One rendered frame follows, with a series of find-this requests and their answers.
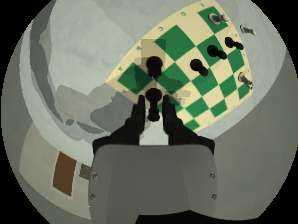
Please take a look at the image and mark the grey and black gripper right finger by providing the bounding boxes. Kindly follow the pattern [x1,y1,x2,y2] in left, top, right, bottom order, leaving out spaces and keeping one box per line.
[162,95,215,156]

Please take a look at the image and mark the green and cream chessboard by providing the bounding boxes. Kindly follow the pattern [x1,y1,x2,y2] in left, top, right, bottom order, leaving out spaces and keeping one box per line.
[106,0,253,133]

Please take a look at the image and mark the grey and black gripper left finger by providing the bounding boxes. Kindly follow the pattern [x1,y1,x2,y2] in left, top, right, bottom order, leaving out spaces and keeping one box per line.
[92,95,146,155]

